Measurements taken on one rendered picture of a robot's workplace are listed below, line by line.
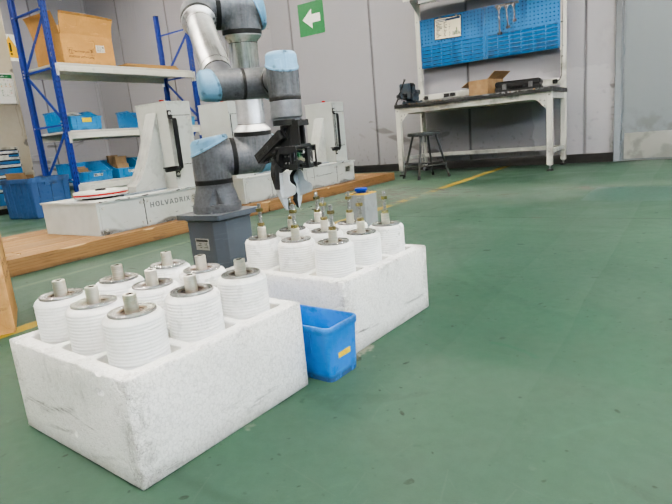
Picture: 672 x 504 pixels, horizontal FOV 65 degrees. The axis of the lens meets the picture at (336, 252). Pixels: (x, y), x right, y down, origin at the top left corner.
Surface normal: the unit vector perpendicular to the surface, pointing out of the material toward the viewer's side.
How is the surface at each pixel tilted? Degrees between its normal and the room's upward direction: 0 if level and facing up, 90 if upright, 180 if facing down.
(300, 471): 0
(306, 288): 90
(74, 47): 90
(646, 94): 90
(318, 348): 92
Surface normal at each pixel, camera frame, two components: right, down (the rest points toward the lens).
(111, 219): 0.83, 0.04
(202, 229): -0.55, 0.22
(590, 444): -0.09, -0.97
